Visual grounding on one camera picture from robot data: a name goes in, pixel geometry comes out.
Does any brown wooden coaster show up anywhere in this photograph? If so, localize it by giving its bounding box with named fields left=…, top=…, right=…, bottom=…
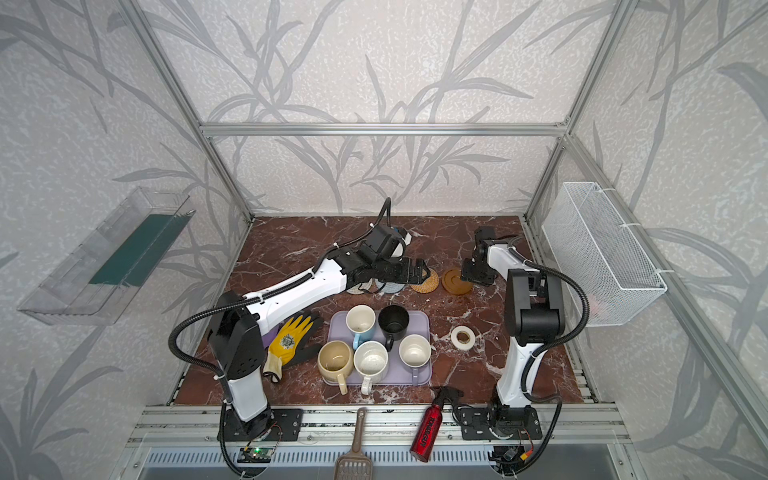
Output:
left=441, top=268, right=473, bottom=296

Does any white woven spiral coaster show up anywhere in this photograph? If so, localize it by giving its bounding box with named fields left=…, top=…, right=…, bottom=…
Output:
left=346, top=284, right=368, bottom=295

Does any grey blue round coaster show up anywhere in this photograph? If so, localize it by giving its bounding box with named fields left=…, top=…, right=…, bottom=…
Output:
left=375, top=281, right=405, bottom=295

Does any tan woven rattan coaster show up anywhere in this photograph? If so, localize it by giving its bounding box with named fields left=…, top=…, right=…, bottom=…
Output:
left=410, top=268, right=440, bottom=294

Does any white mug blue outside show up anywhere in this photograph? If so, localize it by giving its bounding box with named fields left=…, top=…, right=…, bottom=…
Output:
left=345, top=305, right=377, bottom=350

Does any black mug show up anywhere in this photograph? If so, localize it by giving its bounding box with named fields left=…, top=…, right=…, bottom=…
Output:
left=378, top=305, right=410, bottom=351

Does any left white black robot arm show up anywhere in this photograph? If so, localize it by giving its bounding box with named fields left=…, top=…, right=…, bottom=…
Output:
left=168, top=225, right=430, bottom=423

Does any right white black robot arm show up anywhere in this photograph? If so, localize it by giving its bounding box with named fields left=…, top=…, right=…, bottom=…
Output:
left=456, top=227, right=589, bottom=440

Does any white tape roll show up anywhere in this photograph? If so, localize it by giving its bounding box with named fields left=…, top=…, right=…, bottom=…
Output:
left=450, top=325, right=476, bottom=351

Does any white mug front centre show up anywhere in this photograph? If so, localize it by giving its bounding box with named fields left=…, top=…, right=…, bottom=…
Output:
left=354, top=340, right=389, bottom=395

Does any beige mug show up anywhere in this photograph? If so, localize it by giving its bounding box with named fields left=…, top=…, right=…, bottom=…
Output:
left=317, top=340, right=354, bottom=395

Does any yellow black work glove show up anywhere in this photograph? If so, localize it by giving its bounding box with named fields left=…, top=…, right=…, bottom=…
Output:
left=262, top=310, right=324, bottom=384

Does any lavender plastic tray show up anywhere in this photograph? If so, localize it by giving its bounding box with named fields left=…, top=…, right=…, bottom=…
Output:
left=327, top=309, right=433, bottom=388

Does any pink object in basket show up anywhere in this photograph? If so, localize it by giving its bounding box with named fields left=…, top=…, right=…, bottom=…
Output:
left=576, top=294, right=609, bottom=322

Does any purple pink spatula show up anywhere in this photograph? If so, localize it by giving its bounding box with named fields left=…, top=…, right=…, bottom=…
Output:
left=261, top=323, right=282, bottom=349

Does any red spray bottle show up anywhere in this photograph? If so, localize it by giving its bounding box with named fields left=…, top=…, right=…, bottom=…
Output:
left=410, top=386, right=464, bottom=463

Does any brown litter scoop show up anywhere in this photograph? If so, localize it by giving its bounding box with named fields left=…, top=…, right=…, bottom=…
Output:
left=334, top=407, right=373, bottom=480

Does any green lit circuit board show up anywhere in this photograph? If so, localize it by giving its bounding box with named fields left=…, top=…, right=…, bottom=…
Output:
left=237, top=446, right=276, bottom=465

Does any green mat in shelf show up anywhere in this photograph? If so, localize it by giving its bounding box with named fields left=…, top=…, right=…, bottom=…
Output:
left=88, top=212, right=193, bottom=287

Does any white mug lavender handle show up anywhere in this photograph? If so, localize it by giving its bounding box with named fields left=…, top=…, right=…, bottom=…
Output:
left=398, top=334, right=431, bottom=385

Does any white wire mesh basket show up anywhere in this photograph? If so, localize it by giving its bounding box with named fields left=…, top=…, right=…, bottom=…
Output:
left=542, top=182, right=667, bottom=327

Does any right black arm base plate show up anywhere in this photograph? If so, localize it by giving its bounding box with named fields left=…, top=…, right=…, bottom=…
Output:
left=456, top=405, right=544, bottom=441

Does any right circuit board with wires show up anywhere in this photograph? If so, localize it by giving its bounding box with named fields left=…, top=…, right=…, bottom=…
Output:
left=488, top=445, right=534, bottom=468

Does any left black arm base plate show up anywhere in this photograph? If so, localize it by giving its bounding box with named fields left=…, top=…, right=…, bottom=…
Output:
left=217, top=407, right=303, bottom=443

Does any clear plastic wall shelf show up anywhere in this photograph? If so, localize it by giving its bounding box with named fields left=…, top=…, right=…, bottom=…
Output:
left=18, top=187, right=196, bottom=326

